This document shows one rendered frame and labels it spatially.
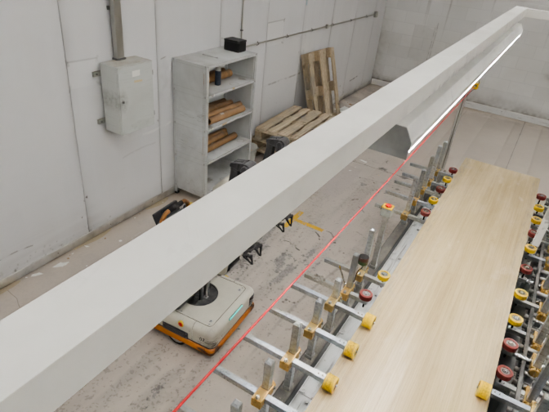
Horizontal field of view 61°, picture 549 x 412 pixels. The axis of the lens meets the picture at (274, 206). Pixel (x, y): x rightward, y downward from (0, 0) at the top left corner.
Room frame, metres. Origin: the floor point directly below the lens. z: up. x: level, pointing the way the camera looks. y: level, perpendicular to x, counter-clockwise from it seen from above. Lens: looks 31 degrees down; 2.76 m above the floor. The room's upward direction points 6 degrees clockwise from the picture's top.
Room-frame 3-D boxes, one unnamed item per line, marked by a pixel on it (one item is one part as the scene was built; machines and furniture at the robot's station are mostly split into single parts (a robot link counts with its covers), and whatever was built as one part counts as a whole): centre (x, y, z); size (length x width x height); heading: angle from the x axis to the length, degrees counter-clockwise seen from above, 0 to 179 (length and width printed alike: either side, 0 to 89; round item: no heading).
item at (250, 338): (1.58, -0.14, 0.95); 0.50 x 0.04 x 0.04; 62
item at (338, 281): (2.05, -0.41, 0.86); 0.04 x 0.04 x 0.48; 62
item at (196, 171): (4.96, 0.77, 0.78); 0.90 x 0.45 x 1.55; 152
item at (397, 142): (2.13, -0.82, 2.34); 2.40 x 0.12 x 0.08; 152
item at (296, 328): (1.61, -0.17, 0.93); 0.04 x 0.04 x 0.48; 62
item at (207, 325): (2.71, 0.50, 0.16); 0.67 x 0.64 x 0.25; 66
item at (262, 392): (1.37, -0.04, 0.95); 0.14 x 0.06 x 0.05; 152
